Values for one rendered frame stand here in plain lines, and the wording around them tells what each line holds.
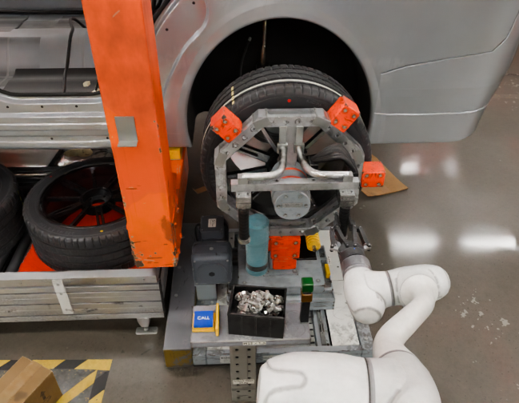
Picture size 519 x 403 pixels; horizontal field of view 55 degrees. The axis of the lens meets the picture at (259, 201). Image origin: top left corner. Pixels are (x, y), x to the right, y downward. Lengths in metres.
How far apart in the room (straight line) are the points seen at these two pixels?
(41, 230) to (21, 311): 0.38
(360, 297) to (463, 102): 1.20
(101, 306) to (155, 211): 0.68
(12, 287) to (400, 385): 1.80
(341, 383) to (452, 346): 1.66
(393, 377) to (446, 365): 1.54
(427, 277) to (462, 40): 1.10
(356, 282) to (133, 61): 0.90
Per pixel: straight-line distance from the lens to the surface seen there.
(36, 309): 2.44
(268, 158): 1.91
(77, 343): 2.52
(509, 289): 2.90
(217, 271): 2.22
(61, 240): 2.27
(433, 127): 2.37
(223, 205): 1.90
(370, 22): 2.08
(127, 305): 2.32
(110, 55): 1.54
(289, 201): 1.72
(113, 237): 2.23
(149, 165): 1.70
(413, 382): 0.94
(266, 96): 1.76
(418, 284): 1.42
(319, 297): 2.38
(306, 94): 1.77
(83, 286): 2.27
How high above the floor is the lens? 1.93
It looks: 38 degrees down
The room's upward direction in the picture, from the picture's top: straight up
